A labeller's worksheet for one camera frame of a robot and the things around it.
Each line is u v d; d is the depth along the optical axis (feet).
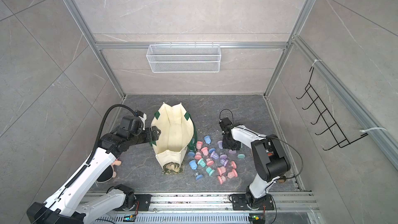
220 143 2.97
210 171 2.64
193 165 2.74
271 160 1.53
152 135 2.20
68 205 1.26
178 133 3.22
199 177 2.57
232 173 2.66
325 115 2.25
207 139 3.04
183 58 3.28
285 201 2.48
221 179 2.55
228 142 2.55
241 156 2.82
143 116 2.28
